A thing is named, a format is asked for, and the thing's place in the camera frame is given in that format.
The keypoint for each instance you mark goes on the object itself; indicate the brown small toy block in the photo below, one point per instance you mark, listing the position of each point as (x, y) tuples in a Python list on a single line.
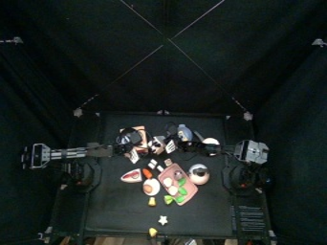
[(168, 161)]

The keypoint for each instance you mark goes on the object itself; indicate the yellow toy corn piece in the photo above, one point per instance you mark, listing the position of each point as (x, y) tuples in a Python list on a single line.
[(152, 201), (152, 232)]

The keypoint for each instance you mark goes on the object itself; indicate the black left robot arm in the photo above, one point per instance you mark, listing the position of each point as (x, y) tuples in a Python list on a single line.
[(72, 153)]

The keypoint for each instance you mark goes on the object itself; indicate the white sushi roll toy block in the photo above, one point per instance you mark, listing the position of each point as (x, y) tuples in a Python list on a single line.
[(149, 166), (153, 162), (160, 168)]

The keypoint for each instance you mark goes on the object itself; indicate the green toy vegetable piece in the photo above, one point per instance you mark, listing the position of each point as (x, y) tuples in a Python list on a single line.
[(183, 191), (181, 182), (168, 199), (179, 199)]

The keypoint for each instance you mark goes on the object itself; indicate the grey small toy piece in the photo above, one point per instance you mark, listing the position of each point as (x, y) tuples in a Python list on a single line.
[(177, 174)]

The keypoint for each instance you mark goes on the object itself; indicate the metal frame corner bracket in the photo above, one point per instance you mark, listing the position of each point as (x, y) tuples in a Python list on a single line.
[(318, 42), (247, 115), (16, 40), (77, 112)]

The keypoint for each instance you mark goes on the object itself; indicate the white wedge toy with dial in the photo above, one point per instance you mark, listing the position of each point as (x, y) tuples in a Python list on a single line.
[(131, 176)]

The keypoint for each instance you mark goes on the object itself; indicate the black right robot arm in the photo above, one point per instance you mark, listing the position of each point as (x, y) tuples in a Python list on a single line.
[(251, 151)]

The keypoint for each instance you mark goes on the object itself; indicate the blue toy pot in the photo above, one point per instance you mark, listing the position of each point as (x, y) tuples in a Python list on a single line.
[(184, 133)]

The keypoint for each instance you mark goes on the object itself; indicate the white round toy slice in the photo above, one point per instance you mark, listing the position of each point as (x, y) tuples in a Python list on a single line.
[(172, 190), (168, 182)]

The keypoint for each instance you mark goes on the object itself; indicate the white toy knife block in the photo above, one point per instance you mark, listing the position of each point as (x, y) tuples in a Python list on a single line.
[(157, 144)]

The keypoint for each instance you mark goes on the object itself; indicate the white toy plate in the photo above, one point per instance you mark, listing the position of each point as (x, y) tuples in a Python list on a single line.
[(151, 190)]

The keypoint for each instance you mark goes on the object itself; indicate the white toy star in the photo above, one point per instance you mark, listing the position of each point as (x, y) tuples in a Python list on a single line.
[(163, 219)]

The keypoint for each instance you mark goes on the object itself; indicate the round cream toy dome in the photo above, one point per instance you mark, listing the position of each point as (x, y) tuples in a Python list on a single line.
[(211, 140)]

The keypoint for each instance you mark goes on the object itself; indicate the orange toy carrot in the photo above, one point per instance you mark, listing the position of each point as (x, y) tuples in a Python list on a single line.
[(147, 173)]

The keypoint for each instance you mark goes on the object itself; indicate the pink toy tray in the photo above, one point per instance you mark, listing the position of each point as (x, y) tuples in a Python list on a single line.
[(189, 189)]

